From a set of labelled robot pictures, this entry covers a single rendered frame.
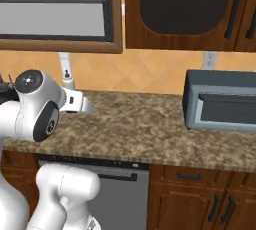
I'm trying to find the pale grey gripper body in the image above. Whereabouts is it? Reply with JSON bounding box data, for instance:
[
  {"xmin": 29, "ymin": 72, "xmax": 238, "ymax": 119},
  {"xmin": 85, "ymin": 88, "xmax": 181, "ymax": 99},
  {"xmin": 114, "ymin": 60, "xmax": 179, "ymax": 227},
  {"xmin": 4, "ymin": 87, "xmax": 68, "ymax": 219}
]
[{"xmin": 77, "ymin": 95, "xmax": 96, "ymax": 115}]

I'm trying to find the grey dishwasher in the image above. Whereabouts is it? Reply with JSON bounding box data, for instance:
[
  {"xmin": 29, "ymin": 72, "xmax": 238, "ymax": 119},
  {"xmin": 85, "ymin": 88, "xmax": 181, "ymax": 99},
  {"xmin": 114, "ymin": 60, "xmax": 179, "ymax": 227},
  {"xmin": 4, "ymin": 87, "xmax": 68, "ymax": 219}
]
[{"xmin": 36, "ymin": 154, "xmax": 151, "ymax": 230}]

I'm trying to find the white sink tap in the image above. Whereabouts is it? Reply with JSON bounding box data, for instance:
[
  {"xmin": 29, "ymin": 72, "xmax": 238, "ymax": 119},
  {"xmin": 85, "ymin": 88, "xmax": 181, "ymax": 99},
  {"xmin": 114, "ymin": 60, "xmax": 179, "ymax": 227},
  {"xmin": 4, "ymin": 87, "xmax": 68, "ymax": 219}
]
[{"xmin": 58, "ymin": 52, "xmax": 76, "ymax": 91}]

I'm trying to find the dark sink basin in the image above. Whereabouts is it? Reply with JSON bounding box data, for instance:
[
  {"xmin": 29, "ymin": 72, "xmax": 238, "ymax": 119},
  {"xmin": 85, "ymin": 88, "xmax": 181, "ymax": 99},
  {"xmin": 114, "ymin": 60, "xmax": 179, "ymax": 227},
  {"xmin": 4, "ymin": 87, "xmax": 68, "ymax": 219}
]
[{"xmin": 0, "ymin": 73, "xmax": 20, "ymax": 105}]

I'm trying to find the brown wooden base cupboard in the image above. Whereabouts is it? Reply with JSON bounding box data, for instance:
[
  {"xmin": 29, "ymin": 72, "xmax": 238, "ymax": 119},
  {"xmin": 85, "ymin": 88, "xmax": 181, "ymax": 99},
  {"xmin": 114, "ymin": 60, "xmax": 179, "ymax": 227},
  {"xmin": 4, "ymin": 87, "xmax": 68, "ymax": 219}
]
[{"xmin": 0, "ymin": 149, "xmax": 41, "ymax": 219}]

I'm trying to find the brown wooden drawer front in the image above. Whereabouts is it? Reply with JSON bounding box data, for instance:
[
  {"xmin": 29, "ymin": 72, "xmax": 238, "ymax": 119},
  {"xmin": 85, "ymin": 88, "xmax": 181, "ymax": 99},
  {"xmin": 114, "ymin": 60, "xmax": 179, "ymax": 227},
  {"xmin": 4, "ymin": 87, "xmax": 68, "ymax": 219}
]
[
  {"xmin": 232, "ymin": 171, "xmax": 256, "ymax": 192},
  {"xmin": 162, "ymin": 165, "xmax": 232, "ymax": 189}
]

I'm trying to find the blue grey toaster oven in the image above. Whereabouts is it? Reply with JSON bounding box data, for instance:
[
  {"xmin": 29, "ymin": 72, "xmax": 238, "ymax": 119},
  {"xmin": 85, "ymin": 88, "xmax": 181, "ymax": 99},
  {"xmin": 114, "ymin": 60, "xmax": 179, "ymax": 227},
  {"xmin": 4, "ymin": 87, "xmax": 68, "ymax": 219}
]
[{"xmin": 182, "ymin": 69, "xmax": 256, "ymax": 133}]

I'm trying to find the brown wooden base cupboard door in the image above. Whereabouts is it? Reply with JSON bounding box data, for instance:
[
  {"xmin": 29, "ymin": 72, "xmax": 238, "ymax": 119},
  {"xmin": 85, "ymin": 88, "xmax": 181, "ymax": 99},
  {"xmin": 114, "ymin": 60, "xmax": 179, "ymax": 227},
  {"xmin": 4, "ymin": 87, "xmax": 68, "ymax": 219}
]
[
  {"xmin": 147, "ymin": 183, "xmax": 225, "ymax": 230},
  {"xmin": 219, "ymin": 187, "xmax": 256, "ymax": 230}
]

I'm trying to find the wooden cupboard door, dark glass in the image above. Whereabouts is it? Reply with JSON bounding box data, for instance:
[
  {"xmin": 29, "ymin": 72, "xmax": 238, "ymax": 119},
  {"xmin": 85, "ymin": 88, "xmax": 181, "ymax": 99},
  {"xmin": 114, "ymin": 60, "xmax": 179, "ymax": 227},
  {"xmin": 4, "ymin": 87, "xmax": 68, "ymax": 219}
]
[{"xmin": 124, "ymin": 0, "xmax": 255, "ymax": 52}]

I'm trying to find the black dishwasher handle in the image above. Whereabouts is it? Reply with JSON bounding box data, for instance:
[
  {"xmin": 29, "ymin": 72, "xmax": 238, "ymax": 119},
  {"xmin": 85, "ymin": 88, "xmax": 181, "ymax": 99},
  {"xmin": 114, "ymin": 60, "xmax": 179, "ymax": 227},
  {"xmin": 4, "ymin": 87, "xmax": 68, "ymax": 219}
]
[{"xmin": 96, "ymin": 172, "xmax": 139, "ymax": 183}]

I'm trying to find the window with brown wooden frame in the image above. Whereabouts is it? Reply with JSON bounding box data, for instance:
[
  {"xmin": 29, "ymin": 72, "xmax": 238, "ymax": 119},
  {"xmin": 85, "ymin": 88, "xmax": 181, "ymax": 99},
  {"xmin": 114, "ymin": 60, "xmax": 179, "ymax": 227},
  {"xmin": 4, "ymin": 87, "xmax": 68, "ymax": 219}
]
[{"xmin": 0, "ymin": 0, "xmax": 124, "ymax": 55}]

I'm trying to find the black drawer handle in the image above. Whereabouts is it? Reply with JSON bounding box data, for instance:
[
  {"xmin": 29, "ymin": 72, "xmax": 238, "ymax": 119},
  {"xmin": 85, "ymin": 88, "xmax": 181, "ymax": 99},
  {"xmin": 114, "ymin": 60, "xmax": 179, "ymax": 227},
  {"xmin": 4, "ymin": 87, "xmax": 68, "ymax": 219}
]
[{"xmin": 176, "ymin": 171, "xmax": 204, "ymax": 181}]

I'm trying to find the white wall power outlet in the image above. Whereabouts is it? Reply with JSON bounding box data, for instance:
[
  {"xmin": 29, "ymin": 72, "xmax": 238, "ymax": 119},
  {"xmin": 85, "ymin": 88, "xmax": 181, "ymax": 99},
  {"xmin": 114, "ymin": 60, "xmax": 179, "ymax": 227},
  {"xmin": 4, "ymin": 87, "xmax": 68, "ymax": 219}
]
[{"xmin": 202, "ymin": 50, "xmax": 217, "ymax": 71}]

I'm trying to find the black base cupboard door handle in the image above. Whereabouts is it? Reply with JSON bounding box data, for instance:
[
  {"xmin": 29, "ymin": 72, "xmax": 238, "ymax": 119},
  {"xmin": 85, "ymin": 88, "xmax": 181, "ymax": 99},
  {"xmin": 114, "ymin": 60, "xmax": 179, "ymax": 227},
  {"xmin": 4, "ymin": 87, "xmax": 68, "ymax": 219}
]
[
  {"xmin": 220, "ymin": 195, "xmax": 236, "ymax": 225},
  {"xmin": 207, "ymin": 194, "xmax": 221, "ymax": 224}
]

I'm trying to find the long black cupboard door handle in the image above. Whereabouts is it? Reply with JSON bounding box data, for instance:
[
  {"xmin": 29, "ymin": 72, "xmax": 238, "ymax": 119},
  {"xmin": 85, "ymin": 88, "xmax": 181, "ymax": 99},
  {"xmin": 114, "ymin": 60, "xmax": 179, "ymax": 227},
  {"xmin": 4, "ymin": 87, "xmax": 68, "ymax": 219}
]
[{"xmin": 223, "ymin": 0, "xmax": 246, "ymax": 40}]

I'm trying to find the black wall cupboard door handle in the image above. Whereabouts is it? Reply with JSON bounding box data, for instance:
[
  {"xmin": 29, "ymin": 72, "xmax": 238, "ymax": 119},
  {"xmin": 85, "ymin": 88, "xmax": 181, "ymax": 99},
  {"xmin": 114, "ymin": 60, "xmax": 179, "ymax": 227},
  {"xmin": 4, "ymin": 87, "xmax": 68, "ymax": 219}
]
[{"xmin": 245, "ymin": 15, "xmax": 256, "ymax": 40}]

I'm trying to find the brown wooden wall cupboard door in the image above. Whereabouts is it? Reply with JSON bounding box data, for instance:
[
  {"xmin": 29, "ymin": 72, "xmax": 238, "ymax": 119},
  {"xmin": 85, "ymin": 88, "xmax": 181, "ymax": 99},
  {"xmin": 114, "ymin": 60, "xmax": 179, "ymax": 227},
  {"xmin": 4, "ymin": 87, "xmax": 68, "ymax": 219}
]
[{"xmin": 234, "ymin": 0, "xmax": 256, "ymax": 53}]

